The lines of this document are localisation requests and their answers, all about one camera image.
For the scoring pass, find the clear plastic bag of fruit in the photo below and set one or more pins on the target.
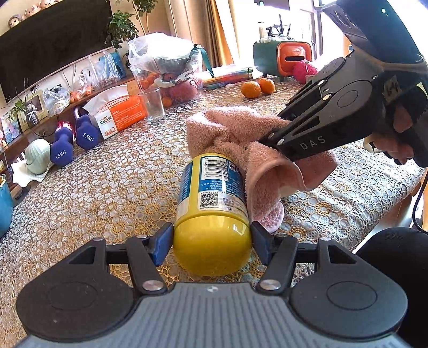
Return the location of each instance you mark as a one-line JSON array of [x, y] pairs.
[[167, 50]]

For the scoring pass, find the pale green helmet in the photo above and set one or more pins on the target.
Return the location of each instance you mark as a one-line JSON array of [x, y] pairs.
[[37, 155]]

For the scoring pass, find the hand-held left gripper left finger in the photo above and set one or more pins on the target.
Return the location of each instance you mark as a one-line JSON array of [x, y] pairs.
[[163, 243]]

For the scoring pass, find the wooden television cabinet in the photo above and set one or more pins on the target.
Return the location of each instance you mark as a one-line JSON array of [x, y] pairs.
[[50, 123]]

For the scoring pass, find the white cloth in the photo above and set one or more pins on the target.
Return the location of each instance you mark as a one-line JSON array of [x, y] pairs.
[[25, 177]]

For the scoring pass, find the photo frame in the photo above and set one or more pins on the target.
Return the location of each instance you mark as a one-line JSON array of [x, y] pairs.
[[33, 108]]

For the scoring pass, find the white bottle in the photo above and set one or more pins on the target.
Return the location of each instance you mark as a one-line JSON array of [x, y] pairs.
[[262, 30]]

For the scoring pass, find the plush doll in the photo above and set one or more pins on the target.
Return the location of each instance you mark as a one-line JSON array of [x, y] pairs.
[[29, 11], [15, 21]]

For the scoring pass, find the beige curtain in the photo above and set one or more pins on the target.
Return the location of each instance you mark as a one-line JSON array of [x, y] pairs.
[[200, 30]]

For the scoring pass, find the black television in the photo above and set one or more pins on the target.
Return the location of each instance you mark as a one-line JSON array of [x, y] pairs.
[[50, 43]]

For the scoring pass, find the green and orange desktop bin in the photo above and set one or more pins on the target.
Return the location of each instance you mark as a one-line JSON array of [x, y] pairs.
[[284, 57]]

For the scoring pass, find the white plastic bags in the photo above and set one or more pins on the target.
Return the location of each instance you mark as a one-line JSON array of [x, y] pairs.
[[103, 68]]

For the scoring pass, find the pink towel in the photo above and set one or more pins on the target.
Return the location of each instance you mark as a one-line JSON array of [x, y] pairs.
[[230, 134]]

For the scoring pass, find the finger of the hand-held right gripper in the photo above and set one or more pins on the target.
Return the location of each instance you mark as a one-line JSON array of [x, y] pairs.
[[306, 97], [302, 145]]

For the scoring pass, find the grey bowl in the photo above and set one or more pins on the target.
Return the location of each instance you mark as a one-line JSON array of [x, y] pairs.
[[170, 65]]

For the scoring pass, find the clear drinking glass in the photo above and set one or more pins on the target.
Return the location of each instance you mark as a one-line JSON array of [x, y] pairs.
[[152, 105]]

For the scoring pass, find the yellow container with blue label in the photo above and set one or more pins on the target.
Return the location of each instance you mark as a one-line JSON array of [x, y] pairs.
[[210, 234]]

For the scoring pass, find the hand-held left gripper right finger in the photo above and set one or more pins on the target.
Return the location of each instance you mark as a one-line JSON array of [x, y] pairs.
[[261, 243]]

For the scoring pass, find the stack of colourful books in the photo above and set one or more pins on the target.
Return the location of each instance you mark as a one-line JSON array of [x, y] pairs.
[[227, 77]]

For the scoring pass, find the purple dumbbell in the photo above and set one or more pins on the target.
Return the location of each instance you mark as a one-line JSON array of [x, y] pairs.
[[87, 132], [62, 150]]

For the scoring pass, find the green potted plant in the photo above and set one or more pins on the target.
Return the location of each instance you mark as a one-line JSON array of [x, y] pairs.
[[121, 28]]

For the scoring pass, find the small bag of oranges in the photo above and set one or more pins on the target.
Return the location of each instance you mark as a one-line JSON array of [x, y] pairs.
[[80, 93]]

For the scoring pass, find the orange fruit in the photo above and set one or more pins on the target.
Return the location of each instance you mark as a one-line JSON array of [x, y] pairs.
[[250, 90], [267, 85]]

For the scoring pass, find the red mesh bag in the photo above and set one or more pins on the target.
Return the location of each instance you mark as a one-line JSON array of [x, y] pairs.
[[305, 72]]

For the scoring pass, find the blue bin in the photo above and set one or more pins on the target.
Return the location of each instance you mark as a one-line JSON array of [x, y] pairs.
[[5, 207]]

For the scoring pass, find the orange and white tissue box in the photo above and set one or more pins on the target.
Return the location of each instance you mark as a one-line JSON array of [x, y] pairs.
[[120, 113]]

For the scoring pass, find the person's right hand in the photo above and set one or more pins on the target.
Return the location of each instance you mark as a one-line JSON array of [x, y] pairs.
[[399, 140]]

